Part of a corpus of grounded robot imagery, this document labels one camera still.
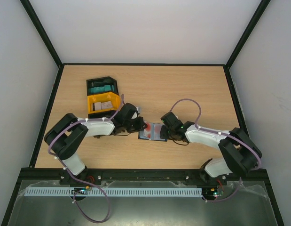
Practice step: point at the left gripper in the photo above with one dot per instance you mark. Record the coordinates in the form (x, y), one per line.
(140, 126)

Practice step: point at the teal card stack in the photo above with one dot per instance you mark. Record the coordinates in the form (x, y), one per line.
(101, 89)

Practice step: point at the yellow card bin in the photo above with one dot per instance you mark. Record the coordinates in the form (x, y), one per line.
(103, 97)

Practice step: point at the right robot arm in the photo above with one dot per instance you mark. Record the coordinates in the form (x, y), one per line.
(239, 154)

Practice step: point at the white slotted cable duct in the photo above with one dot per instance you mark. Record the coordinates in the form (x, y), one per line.
(115, 192)

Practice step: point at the dark blue card holder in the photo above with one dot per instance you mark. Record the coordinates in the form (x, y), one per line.
(154, 136)

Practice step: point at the black bin with teal cards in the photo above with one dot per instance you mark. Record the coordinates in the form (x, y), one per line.
(101, 82)

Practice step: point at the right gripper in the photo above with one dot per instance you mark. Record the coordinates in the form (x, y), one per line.
(163, 132)

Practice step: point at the red circle card front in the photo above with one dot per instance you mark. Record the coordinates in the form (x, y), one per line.
(147, 130)

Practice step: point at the white card stack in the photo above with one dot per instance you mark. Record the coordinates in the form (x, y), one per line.
(101, 105)

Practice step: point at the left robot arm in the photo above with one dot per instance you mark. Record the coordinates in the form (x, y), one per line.
(65, 137)

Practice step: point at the black bin with red cards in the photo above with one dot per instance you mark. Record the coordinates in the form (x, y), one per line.
(100, 116)

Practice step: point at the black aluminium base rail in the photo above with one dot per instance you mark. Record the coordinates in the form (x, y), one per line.
(190, 177)

